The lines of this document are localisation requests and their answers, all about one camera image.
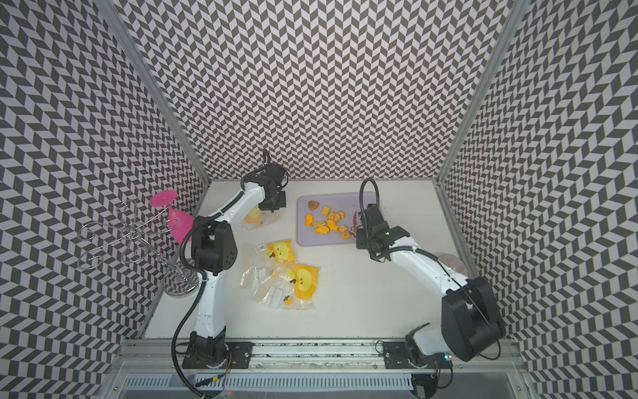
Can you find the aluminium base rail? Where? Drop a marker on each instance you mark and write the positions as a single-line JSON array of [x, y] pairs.
[[319, 368]]

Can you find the orange fish shaped cookie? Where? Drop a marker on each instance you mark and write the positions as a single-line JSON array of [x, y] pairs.
[[323, 229]]

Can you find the duck print bag lower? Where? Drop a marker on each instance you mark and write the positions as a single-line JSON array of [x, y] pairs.
[[285, 286]]

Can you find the duck print bag upper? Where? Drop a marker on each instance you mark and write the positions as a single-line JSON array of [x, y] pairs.
[[276, 252]]

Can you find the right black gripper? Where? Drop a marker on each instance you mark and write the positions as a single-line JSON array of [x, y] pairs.
[[360, 235]]

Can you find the pink plastic wine glass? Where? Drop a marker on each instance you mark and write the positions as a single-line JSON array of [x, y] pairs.
[[179, 223]]

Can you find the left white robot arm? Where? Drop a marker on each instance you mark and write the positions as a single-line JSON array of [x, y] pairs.
[[210, 249]]

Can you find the duck print resealable bag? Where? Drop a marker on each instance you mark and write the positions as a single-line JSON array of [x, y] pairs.
[[257, 218]]

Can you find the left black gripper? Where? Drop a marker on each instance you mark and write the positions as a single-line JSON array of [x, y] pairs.
[[281, 204]]

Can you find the chrome wire glass rack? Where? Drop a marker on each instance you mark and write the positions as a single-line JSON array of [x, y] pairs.
[[130, 235]]

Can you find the red metal tongs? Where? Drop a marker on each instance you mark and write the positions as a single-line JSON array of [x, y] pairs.
[[355, 224]]

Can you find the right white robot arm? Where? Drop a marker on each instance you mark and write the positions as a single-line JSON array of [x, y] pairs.
[[469, 317]]

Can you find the lavender plastic tray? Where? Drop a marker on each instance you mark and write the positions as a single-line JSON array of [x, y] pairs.
[[343, 206]]

